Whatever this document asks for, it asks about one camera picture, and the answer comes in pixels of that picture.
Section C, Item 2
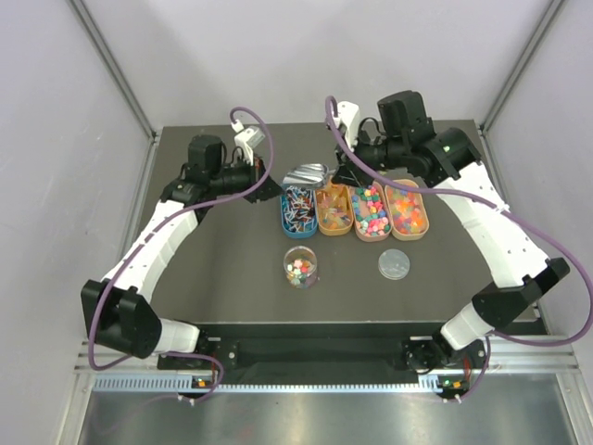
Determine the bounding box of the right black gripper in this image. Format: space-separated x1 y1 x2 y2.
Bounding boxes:
332 127 407 189

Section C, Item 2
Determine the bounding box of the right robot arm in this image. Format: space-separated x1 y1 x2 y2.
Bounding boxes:
325 90 570 367

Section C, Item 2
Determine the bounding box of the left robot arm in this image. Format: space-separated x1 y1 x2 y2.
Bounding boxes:
81 126 282 370

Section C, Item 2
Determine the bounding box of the orange tray of candies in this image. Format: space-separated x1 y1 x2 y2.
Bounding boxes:
315 183 354 236

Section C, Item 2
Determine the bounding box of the pink tray of star candies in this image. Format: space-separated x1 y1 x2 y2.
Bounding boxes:
348 181 393 242

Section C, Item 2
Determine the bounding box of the blue tray of lollipops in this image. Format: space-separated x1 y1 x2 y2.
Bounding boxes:
280 185 318 239

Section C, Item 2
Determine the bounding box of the beige tray of gummies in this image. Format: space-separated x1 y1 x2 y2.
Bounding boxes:
384 185 430 241

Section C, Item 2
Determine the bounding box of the clear plastic jar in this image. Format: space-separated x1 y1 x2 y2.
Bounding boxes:
284 246 319 289

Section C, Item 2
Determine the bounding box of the clear jar lid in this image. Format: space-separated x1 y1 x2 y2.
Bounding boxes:
378 248 410 280

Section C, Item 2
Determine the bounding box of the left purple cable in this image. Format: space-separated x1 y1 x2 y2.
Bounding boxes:
86 106 275 402

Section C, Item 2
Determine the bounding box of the purple cable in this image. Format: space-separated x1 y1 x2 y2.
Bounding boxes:
86 106 275 402
323 95 589 402

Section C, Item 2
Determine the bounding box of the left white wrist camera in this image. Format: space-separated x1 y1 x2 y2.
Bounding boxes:
231 121 267 166

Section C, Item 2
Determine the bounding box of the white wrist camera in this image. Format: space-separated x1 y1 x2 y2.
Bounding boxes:
332 101 361 151
231 121 267 166

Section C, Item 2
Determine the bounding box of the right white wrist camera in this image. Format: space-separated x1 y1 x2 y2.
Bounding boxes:
332 101 361 151

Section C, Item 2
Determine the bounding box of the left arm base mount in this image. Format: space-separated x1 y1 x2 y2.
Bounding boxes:
157 337 221 371

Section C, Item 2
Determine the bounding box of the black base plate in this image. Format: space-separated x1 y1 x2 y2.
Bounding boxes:
157 337 446 385

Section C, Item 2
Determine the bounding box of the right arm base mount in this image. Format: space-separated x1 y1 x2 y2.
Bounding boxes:
401 337 486 375

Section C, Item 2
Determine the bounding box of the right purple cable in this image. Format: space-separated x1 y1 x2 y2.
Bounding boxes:
323 95 589 402

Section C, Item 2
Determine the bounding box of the slotted cable duct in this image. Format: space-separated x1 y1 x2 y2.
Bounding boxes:
93 375 464 394

